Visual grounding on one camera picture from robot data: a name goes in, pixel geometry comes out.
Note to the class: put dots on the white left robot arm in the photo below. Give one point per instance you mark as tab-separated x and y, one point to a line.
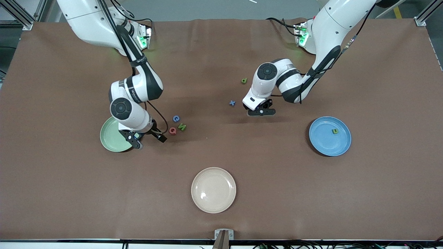
325	34

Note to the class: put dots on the brown table mat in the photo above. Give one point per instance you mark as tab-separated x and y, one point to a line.
221	152

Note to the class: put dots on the beige plate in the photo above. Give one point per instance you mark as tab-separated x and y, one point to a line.
213	190

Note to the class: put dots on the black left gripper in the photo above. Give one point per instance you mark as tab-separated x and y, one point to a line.
270	103

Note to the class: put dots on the green plate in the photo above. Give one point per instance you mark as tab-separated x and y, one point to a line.
110	136

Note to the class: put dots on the white table edge rail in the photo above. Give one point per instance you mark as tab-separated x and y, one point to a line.
52	246

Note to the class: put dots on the blue plate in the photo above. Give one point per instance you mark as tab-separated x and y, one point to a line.
325	141

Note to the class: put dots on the green letter N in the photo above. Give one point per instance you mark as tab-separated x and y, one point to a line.
182	127

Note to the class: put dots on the tan camera support post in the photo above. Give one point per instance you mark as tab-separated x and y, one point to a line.
222	242

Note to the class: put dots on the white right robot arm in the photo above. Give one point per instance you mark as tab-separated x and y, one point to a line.
136	86

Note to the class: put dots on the silver arm base connector panel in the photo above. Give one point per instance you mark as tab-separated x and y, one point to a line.
145	36
300	34

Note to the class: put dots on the blue letter C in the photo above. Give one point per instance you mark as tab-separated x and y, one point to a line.
174	118

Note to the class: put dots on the aluminium profile frame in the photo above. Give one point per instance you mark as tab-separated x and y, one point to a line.
27	24
420	21

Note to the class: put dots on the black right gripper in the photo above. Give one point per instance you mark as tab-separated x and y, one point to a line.
155	133

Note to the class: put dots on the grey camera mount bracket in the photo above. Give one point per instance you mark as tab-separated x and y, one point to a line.
217	235

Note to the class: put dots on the red letter Q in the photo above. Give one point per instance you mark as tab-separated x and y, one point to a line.
171	130

